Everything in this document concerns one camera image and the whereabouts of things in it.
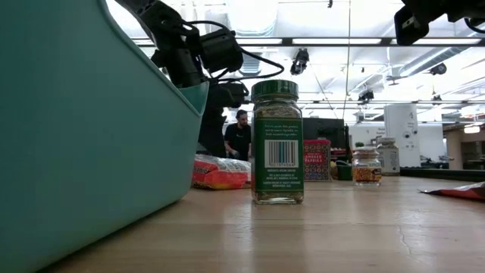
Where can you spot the black aluminium table frame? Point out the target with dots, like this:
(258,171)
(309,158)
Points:
(443,175)

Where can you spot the teal plastic bin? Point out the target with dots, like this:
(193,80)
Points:
(94,132)

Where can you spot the silver ventilation duct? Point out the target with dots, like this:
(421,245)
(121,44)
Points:
(424,64)

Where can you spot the green-lidded spice jar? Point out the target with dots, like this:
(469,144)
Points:
(278,163)

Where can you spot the white plastic bottle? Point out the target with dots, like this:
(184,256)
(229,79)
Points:
(389,157)

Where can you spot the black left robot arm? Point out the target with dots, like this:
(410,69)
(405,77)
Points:
(166,22)

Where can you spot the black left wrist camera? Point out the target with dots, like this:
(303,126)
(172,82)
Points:
(221,51)

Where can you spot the black ceiling spotlight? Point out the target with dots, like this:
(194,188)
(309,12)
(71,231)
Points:
(439,69)
(366,95)
(299,62)

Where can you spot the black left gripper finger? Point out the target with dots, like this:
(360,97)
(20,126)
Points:
(214,132)

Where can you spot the person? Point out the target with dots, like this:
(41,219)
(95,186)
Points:
(238,138)

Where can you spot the pink cube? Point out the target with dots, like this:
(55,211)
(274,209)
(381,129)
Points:
(316,161)

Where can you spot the white pillar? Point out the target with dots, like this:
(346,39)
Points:
(401,125)

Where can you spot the black monitor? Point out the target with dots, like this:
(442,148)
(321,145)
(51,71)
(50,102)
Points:
(326,130)

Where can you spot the dark green tin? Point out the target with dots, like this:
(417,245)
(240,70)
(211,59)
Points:
(345,172)

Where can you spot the overhead light bar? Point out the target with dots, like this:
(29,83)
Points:
(337,41)

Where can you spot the brown sauce pouch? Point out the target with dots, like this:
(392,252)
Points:
(462,192)

